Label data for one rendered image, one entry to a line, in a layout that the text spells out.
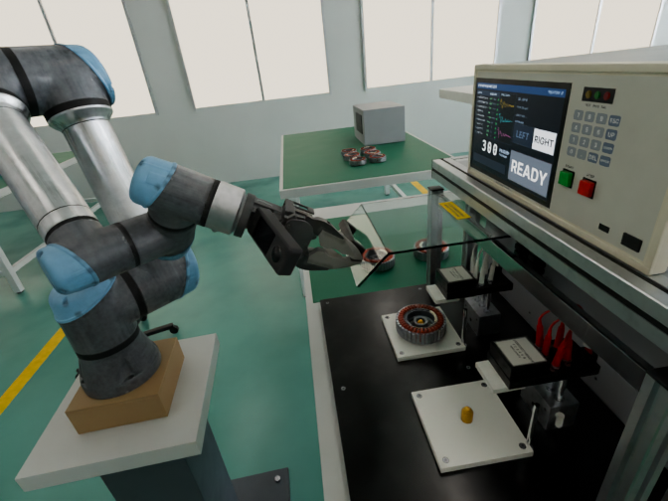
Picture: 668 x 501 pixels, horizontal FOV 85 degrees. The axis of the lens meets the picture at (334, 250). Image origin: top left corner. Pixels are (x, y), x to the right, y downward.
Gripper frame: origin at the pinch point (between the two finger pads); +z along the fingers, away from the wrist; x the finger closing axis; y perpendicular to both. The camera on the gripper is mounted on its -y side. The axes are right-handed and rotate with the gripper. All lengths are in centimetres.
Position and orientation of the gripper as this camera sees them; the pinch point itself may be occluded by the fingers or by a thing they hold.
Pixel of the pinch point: (356, 259)
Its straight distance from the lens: 61.4
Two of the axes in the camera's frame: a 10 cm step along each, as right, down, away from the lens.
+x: -4.1, 8.4, 3.7
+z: 9.0, 3.2, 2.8
